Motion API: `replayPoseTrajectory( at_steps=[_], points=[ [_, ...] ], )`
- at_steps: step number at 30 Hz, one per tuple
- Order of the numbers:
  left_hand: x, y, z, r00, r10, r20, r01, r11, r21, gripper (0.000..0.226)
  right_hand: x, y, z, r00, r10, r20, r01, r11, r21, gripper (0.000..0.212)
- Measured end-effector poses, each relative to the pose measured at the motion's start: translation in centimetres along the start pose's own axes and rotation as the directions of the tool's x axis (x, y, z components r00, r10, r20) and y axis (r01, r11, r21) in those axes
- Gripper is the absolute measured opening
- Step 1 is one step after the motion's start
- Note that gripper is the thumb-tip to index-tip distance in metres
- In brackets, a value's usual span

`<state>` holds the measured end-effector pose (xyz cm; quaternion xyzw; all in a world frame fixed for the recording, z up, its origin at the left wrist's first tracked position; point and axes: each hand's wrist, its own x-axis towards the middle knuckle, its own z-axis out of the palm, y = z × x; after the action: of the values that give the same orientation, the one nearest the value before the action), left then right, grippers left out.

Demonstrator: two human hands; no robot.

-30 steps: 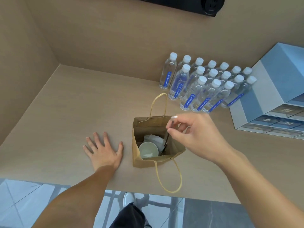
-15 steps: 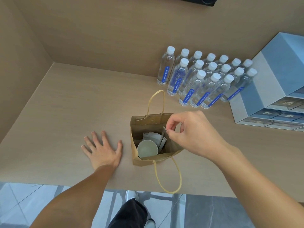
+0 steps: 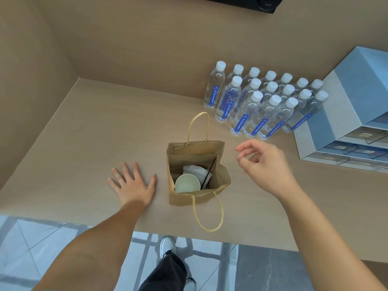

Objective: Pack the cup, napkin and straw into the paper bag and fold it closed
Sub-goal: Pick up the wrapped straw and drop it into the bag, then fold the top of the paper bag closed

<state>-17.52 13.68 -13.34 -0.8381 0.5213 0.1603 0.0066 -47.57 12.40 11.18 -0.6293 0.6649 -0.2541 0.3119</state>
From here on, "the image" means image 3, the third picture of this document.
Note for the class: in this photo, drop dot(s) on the black device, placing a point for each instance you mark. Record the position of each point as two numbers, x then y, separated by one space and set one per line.
242 1

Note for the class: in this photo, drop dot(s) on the person's left middle finger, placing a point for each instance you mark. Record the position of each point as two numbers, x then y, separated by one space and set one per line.
126 172

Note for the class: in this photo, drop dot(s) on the black straw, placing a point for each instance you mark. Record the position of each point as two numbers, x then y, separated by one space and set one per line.
209 172

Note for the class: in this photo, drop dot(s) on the white paper cup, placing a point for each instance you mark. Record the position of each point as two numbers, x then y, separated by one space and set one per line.
187 184

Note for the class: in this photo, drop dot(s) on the person's right hand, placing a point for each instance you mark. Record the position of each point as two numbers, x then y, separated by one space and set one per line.
271 169

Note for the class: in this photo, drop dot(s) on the person's right forearm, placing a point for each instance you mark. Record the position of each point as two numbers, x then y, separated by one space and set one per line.
327 242

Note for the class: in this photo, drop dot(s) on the person's left little finger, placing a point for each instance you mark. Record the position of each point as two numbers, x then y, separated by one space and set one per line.
113 184

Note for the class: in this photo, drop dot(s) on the blue grey drawer cabinet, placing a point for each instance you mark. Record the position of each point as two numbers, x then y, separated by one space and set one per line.
351 96

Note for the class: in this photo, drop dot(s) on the person's left thumb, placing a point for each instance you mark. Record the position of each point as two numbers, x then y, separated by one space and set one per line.
153 185

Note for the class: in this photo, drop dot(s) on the person's black trouser leg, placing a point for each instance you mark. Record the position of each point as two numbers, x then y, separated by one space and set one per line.
166 274

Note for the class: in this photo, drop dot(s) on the person's right thumb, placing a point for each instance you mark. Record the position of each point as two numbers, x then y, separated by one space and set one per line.
245 166

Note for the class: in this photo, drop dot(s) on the crumpled white napkin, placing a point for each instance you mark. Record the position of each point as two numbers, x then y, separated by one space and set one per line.
197 171

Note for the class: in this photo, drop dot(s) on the person's left hand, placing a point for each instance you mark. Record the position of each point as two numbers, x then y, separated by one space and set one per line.
135 190

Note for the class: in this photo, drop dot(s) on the group of clear water bottles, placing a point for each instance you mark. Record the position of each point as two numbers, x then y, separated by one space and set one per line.
257 109

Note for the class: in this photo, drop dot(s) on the person's left forearm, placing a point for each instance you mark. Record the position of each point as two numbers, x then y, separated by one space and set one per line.
97 248

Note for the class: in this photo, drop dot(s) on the person's white shoe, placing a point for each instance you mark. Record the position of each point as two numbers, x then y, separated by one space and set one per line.
191 285
167 247

